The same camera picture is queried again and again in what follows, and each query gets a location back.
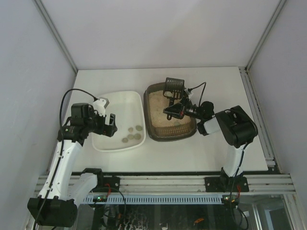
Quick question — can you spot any right side aluminium rail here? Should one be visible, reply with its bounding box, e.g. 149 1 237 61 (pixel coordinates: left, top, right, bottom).
238 67 280 174

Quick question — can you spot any right aluminium corner post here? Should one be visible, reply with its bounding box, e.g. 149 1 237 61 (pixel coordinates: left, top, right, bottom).
245 0 288 72

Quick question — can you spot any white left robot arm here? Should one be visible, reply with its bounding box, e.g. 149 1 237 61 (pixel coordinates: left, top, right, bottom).
27 98 117 229

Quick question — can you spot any white plastic waste tray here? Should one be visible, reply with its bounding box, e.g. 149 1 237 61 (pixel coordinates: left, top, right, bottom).
92 91 146 152

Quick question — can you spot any black slotted litter scoop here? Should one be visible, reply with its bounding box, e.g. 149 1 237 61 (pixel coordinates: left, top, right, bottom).
163 77 185 121

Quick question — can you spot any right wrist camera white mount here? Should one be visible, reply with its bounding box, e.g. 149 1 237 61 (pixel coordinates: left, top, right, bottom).
184 88 193 100

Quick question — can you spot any aluminium front frame rail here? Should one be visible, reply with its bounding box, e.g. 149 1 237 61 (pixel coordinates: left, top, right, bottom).
33 173 296 195

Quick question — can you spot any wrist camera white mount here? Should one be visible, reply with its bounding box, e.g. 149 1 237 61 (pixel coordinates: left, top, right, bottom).
93 97 109 117
184 88 193 100

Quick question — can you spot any aluminium corner post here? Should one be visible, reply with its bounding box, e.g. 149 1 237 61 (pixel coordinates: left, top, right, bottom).
33 0 78 74
245 0 288 72

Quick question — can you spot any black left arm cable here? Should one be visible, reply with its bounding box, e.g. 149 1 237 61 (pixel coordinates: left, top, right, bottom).
32 88 98 230

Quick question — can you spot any left aluminium corner post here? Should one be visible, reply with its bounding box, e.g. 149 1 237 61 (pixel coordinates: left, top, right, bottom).
33 0 78 74

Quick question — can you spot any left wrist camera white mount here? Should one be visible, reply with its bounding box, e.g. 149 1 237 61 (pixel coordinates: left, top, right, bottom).
93 97 109 117

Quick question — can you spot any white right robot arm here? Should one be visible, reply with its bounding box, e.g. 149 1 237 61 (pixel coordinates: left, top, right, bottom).
163 100 258 190

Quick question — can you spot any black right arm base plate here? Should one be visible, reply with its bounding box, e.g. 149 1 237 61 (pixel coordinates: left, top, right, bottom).
204 176 249 193

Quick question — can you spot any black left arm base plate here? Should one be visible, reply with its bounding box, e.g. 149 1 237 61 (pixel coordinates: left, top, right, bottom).
91 176 120 193

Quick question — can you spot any slotted grey cable duct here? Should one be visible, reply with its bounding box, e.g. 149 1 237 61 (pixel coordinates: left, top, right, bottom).
82 194 223 205

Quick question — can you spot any brown translucent litter box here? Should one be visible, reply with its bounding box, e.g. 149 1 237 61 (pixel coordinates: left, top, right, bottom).
143 82 197 142

